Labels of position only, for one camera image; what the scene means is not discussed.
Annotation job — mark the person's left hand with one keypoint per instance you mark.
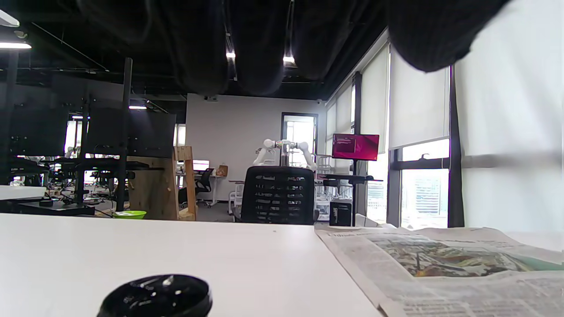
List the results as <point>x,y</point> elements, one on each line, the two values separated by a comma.
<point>264,35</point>

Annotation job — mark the black shoe polish tin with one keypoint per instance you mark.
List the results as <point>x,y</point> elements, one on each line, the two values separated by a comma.
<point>154,299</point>

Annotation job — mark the printed newspaper sheet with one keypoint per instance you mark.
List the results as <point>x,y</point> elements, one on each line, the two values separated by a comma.
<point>440,281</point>

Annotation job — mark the red screen monitor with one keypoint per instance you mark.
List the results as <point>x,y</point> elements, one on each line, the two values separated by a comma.
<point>354,146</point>

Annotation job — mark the black mesh office chair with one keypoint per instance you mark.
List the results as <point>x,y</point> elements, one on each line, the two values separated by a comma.
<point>277,196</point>

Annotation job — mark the black computer tower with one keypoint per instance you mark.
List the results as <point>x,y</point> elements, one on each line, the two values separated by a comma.
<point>340,213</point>

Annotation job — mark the green plastic bowl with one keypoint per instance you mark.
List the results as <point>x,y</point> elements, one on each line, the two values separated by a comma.
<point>130,215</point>

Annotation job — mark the wooden frame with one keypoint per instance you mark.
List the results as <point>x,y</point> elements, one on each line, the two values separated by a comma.
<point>154,189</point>

